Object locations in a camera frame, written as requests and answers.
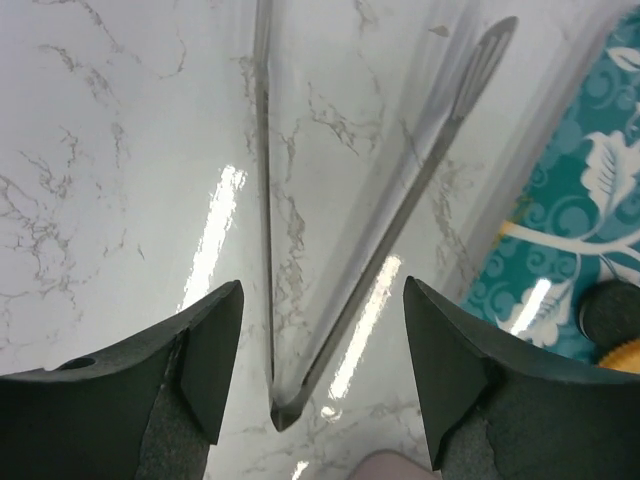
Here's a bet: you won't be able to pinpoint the steel kitchen tongs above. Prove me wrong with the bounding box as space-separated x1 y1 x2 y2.
271 15 518 432

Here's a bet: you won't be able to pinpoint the orange round cookie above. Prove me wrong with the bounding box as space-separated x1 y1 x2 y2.
598 338 640 374

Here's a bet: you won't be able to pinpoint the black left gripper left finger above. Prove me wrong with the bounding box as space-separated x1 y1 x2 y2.
1 281 244 479

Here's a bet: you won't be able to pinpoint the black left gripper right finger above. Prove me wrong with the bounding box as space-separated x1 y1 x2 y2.
403 277 639 479

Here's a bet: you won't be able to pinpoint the teal floral tray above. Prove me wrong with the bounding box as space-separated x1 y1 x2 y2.
463 10 639 363

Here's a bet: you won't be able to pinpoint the black round cookie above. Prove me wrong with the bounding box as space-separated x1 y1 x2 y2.
578 280 639 351

